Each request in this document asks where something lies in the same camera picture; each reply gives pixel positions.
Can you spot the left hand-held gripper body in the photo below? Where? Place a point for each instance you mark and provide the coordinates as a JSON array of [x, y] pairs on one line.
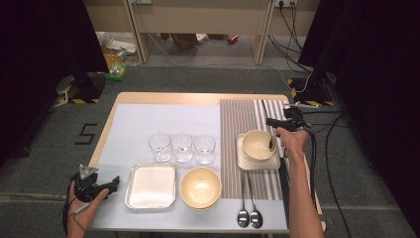
[[85, 190]]

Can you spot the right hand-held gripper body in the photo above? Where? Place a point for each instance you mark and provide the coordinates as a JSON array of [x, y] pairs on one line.
[[295, 120]]

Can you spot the single ribbed black chopstick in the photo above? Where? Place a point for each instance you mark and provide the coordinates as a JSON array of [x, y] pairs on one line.
[[265, 109]]

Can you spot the beige bowl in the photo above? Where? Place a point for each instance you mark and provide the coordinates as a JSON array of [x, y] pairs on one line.
[[200, 209], [256, 147], [200, 188]]

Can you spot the white square plate silver rim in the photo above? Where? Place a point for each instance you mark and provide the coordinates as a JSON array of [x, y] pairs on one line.
[[152, 186], [257, 165]]

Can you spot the person's right hand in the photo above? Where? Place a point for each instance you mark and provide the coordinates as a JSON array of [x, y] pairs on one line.
[[295, 143]]

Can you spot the person's left hand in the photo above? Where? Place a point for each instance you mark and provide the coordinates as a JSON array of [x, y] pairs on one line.
[[79, 214]]

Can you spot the black stand base hazard tape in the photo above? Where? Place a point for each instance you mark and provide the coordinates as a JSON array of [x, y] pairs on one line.
[[307, 94], [89, 87]]

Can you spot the brown white striped placemat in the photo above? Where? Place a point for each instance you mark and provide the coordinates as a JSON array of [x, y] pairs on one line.
[[237, 115]]

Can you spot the clear drinking glass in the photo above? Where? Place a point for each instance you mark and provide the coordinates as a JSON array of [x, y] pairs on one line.
[[182, 147], [204, 148], [160, 147]]

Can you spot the black curtain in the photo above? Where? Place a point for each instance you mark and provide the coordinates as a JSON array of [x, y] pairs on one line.
[[39, 66], [379, 99]]

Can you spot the small red can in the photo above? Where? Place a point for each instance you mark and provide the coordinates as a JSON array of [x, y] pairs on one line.
[[233, 39]]

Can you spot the dark table corner clamp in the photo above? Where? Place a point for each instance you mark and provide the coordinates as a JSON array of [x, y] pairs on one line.
[[328, 219]]

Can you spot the yellow green snack packets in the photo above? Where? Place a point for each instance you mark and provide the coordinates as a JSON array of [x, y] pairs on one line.
[[115, 71]]

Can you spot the crumpled white paper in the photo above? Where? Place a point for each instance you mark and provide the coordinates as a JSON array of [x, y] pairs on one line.
[[202, 37]]

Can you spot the brown cardboard box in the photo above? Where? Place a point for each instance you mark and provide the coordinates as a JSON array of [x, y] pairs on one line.
[[186, 41]]

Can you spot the beige wooden desk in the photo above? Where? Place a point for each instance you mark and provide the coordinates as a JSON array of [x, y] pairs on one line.
[[198, 16]]

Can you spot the clear plastic bag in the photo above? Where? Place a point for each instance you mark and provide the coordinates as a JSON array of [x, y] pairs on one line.
[[119, 44]]

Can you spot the wall socket with plugs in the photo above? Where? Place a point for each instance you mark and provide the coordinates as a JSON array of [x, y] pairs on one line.
[[285, 3]]

